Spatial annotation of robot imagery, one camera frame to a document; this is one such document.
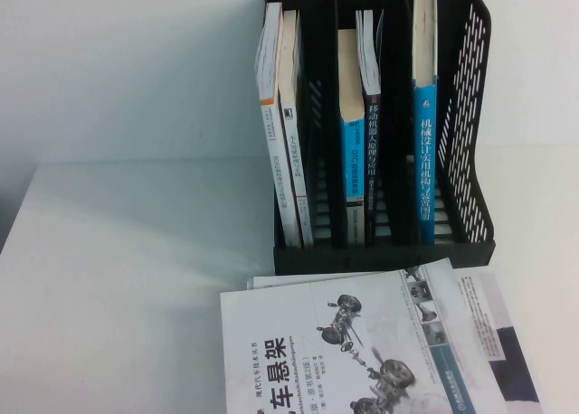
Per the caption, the white book with dark panel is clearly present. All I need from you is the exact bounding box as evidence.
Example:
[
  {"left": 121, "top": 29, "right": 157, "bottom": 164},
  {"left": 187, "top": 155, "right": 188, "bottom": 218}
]
[{"left": 246, "top": 268, "right": 551, "bottom": 414}]

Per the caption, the white car suspension book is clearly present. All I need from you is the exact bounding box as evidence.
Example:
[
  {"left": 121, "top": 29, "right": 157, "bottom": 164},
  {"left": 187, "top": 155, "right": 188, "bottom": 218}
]
[{"left": 220, "top": 256, "right": 479, "bottom": 414}]

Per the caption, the blue and grey spined book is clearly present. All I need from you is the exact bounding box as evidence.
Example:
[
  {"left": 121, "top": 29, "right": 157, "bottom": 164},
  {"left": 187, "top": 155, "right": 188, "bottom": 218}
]
[{"left": 337, "top": 28, "right": 365, "bottom": 246}]

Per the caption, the navy robot book orange swoosh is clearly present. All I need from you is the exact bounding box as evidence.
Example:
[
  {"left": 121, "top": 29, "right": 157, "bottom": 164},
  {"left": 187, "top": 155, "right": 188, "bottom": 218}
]
[{"left": 355, "top": 8, "right": 386, "bottom": 246}]

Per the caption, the black mesh book stand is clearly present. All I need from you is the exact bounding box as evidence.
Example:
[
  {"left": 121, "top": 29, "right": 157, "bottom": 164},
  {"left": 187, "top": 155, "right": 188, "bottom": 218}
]
[{"left": 264, "top": 0, "right": 498, "bottom": 276}]

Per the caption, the white-spined book with orange band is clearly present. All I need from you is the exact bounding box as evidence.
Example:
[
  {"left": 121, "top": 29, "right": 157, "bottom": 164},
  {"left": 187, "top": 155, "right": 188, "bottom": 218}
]
[{"left": 255, "top": 1, "right": 305, "bottom": 248}]

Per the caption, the blue mechanical design book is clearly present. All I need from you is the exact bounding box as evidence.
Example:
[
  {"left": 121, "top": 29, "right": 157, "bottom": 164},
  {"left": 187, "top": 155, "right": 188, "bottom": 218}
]
[{"left": 411, "top": 0, "right": 441, "bottom": 246}]

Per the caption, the white-spined book with cream pages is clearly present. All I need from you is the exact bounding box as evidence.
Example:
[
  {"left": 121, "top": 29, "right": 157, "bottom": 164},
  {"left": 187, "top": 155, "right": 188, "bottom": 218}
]
[{"left": 276, "top": 9, "right": 317, "bottom": 248}]

